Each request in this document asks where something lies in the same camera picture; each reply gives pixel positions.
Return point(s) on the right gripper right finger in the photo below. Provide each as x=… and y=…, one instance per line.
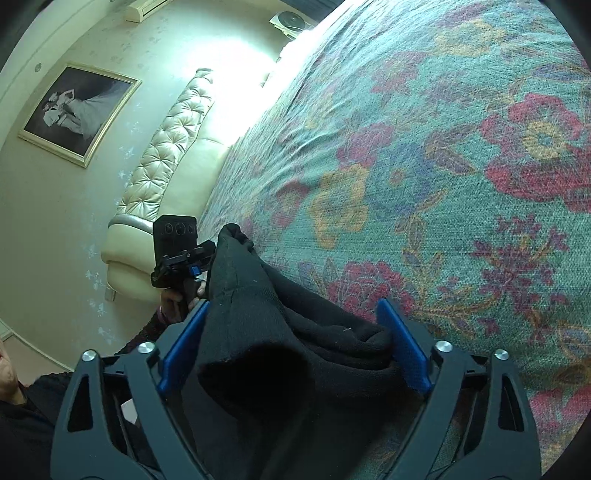
x=475, y=421

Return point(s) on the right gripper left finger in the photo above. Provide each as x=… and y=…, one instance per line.
x=90, y=438

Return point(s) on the black pants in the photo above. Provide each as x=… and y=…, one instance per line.
x=286, y=384

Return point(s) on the left forearm dark sleeve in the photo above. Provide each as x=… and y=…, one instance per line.
x=149, y=333

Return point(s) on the person's left hand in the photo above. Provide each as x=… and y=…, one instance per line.
x=171, y=301

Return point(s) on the cream tufted headboard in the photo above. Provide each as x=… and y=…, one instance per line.
x=175, y=175

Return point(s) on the framed black white picture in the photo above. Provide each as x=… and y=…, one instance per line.
x=73, y=115

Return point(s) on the white air conditioner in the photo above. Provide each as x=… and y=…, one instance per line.
x=139, y=10

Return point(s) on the white fan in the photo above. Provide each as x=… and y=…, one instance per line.
x=290, y=24

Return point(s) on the floral bedspread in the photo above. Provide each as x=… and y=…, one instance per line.
x=436, y=153

